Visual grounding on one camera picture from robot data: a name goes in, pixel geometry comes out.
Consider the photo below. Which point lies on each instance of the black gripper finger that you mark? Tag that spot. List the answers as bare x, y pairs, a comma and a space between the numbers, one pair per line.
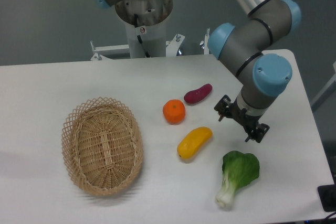
223, 108
256, 132

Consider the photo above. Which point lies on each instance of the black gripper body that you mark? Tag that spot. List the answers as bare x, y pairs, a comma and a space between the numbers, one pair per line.
241, 116

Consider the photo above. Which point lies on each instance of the yellow mango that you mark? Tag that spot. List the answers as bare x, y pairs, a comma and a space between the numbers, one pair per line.
193, 142

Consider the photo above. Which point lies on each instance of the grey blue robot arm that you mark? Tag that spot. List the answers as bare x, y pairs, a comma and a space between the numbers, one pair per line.
240, 49

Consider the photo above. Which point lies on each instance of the purple sweet potato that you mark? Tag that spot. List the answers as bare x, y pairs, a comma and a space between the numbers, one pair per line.
198, 95

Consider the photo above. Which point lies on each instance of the green bok choy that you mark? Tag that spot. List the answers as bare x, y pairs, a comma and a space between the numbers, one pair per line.
238, 171

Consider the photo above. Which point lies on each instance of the orange tangerine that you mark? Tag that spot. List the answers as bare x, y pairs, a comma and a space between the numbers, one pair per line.
174, 111

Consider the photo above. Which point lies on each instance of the black device at table edge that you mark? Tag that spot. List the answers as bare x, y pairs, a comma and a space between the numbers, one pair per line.
327, 197

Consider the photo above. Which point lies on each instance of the woven wicker basket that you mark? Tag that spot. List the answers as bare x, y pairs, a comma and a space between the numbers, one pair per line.
102, 146

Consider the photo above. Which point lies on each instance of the grey frame leg right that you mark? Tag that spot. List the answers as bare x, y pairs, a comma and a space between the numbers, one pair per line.
324, 93

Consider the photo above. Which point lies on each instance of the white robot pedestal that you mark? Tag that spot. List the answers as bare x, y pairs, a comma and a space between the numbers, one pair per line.
145, 25

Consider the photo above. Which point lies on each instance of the white metal base frame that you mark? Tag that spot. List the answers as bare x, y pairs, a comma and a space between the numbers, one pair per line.
173, 48

